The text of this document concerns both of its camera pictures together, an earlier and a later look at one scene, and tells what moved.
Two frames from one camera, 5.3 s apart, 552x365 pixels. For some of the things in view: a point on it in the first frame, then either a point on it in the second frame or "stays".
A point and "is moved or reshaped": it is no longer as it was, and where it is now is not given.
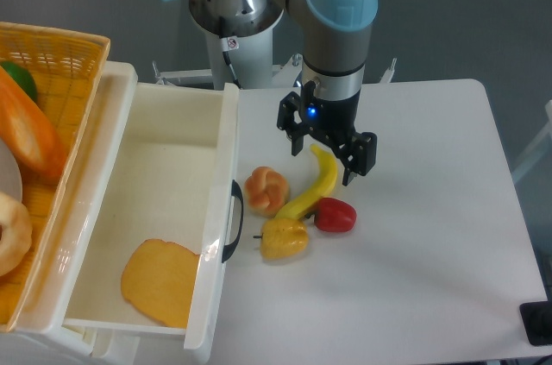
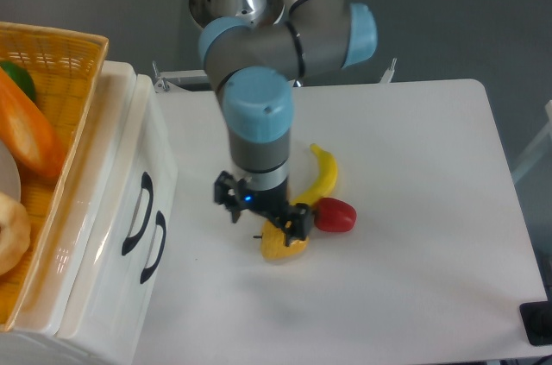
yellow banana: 305,205 stays
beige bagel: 16,233 stays
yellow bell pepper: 282,237 stays
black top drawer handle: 237,191 -> 147,184
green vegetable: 21,76 stays
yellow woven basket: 66,67 stays
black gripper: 329,122 -> 296,220
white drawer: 167,172 is moved or reshaped
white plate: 10,173 stays
